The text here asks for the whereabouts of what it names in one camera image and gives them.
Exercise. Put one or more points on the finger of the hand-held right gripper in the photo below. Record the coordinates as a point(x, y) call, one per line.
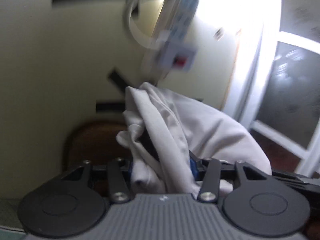
point(300, 183)

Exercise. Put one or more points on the grey wall switch box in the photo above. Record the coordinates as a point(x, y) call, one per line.
point(178, 57)

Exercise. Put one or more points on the brown pillow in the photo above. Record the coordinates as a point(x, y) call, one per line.
point(95, 142)

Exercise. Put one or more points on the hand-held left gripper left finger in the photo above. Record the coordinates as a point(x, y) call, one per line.
point(117, 177)

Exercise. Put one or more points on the white wall conduit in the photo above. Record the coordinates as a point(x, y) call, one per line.
point(136, 25)

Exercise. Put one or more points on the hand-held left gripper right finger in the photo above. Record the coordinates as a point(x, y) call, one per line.
point(211, 177)

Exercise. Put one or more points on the white framed window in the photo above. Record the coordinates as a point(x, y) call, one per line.
point(287, 87)

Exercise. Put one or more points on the long black wall strip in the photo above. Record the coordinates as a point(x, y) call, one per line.
point(87, 0)

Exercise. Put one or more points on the white shirt with black trim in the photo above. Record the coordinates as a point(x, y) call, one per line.
point(200, 120)

